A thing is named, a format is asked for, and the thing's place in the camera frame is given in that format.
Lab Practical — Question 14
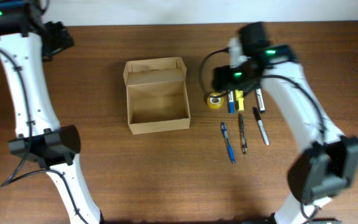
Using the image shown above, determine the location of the brown cardboard box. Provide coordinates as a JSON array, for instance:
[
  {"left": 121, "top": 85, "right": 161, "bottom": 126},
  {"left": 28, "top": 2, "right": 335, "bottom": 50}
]
[{"left": 123, "top": 57, "right": 191, "bottom": 135}]

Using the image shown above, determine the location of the black ballpoint pen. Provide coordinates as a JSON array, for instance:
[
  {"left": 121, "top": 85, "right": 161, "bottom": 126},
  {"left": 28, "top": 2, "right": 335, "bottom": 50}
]
[{"left": 239, "top": 114, "right": 247, "bottom": 154}]

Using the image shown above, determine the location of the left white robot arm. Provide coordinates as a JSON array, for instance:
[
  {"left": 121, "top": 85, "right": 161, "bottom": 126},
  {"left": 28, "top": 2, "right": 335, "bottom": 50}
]
[{"left": 0, "top": 0, "right": 104, "bottom": 223}]

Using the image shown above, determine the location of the blue ballpoint pen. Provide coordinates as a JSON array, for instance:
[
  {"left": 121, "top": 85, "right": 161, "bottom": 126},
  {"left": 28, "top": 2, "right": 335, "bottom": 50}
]
[{"left": 221, "top": 122, "right": 236, "bottom": 164}]

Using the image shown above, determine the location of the black whiteboard marker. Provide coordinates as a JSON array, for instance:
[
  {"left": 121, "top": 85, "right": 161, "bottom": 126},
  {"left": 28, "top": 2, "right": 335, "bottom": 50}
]
[{"left": 255, "top": 88, "right": 265, "bottom": 113}]

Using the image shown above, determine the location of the yellow tape roll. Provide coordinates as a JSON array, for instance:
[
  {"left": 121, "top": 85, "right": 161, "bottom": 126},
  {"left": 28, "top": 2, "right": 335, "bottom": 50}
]
[{"left": 206, "top": 93, "right": 224, "bottom": 109}]

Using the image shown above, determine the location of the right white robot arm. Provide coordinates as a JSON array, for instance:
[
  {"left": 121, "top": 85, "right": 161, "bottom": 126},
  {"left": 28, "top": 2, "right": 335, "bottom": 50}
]
[{"left": 212, "top": 22, "right": 358, "bottom": 224}]

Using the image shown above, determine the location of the yellow highlighter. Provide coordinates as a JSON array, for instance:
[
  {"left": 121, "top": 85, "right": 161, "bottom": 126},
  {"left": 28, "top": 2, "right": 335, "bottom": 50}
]
[{"left": 235, "top": 90, "right": 245, "bottom": 111}]

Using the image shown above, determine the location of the blue whiteboard marker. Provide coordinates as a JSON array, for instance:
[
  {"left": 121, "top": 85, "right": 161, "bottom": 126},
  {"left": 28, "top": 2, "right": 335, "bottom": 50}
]
[{"left": 227, "top": 91, "right": 235, "bottom": 114}]

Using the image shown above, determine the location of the black thin permanent marker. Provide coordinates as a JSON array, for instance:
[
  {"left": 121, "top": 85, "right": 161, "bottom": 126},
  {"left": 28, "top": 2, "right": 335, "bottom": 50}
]
[{"left": 252, "top": 107, "right": 270, "bottom": 146}]

